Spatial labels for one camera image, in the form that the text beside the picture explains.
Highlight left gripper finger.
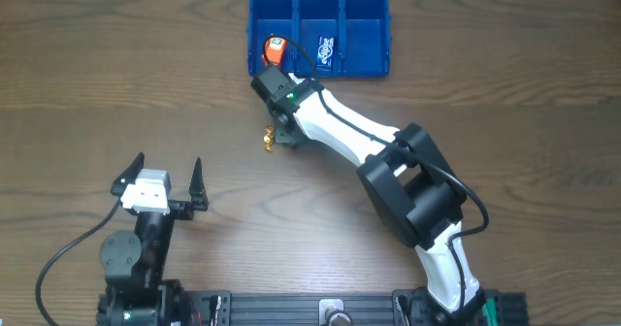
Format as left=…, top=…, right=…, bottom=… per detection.
left=110, top=151, right=147, bottom=195
left=187, top=157, right=210, bottom=205

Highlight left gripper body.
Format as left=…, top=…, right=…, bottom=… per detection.
left=110, top=179, right=211, bottom=221

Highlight blue candy pack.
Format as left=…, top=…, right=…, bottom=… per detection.
left=315, top=35, right=337, bottom=70

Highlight blue tray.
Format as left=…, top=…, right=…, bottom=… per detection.
left=247, top=0, right=392, bottom=80

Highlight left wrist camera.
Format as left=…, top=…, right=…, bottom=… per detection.
left=119, top=168, right=173, bottom=215

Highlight mounting rail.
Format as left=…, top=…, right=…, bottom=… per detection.
left=96, top=290, right=530, bottom=326

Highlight black cable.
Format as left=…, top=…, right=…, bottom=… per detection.
left=35, top=198, right=122, bottom=326
left=264, top=34, right=490, bottom=245

